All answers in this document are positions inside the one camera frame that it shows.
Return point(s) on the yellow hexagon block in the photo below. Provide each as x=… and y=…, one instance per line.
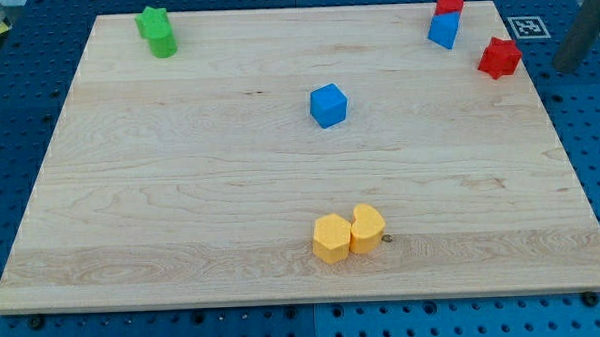
x=331, y=238

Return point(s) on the blue cube block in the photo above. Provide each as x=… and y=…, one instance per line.
x=328, y=105

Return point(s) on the grey cylindrical robot stick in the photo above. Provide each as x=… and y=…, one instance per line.
x=580, y=36

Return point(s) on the light wooden board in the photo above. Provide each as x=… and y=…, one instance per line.
x=196, y=180

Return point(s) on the red cylinder block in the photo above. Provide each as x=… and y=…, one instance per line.
x=448, y=6

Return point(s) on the green star block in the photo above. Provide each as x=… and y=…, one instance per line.
x=148, y=16

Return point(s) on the blue triangle block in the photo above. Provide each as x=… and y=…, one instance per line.
x=443, y=29

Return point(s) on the yellow heart block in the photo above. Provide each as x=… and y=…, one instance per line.
x=367, y=229

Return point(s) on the red star block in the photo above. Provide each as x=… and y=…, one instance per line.
x=500, y=58

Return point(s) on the green cylinder block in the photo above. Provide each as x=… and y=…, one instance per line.
x=161, y=40

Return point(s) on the white fiducial marker tag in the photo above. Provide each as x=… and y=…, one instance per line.
x=528, y=27

